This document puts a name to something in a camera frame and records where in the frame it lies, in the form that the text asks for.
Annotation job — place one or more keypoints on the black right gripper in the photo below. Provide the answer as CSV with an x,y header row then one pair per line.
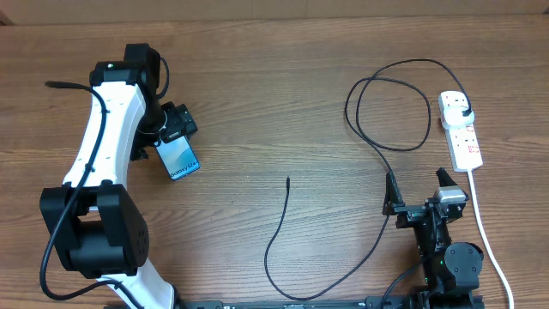
x,y
409,214

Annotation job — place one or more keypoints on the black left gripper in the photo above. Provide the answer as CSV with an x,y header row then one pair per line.
x,y
179,118

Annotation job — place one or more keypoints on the Samsung Galaxy smartphone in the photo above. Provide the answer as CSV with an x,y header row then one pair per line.
x,y
178,158

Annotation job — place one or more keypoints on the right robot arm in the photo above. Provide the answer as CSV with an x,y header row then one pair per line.
x,y
451,269

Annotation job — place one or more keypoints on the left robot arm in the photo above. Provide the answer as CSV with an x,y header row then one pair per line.
x,y
95,227

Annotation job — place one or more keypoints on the white charger adapter plug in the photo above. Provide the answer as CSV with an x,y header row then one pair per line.
x,y
453,118

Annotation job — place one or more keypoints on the white power strip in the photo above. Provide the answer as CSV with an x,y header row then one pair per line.
x,y
464,149

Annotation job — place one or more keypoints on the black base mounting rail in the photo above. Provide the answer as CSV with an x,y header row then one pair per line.
x,y
371,302

